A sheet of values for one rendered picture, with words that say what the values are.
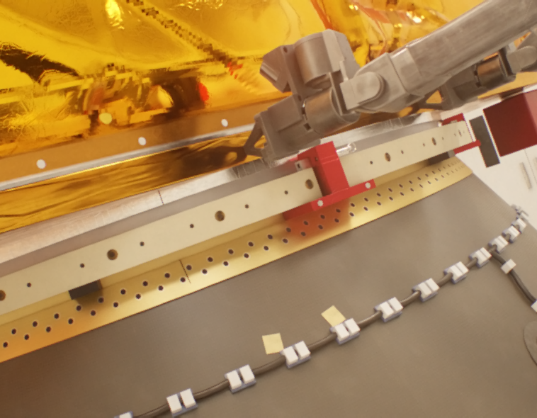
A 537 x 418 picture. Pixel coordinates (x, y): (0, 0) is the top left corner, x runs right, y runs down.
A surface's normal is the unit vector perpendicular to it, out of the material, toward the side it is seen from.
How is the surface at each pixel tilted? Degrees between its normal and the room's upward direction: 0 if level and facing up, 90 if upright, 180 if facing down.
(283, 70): 90
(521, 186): 90
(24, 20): 92
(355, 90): 83
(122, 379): 62
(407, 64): 80
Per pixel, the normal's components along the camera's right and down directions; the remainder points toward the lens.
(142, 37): 0.67, -0.29
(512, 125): -0.68, 0.22
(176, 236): 0.25, -0.12
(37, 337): -0.15, -0.47
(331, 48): -0.54, 0.04
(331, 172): 0.50, -0.21
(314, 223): 0.25, -0.62
